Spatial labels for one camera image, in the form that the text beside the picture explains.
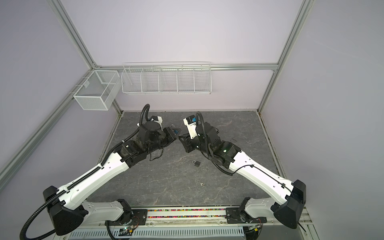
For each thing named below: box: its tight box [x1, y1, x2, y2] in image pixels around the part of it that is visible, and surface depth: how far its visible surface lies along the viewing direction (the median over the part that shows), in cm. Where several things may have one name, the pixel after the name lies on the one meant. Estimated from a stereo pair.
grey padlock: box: [192, 160, 201, 168], surface depth 94 cm
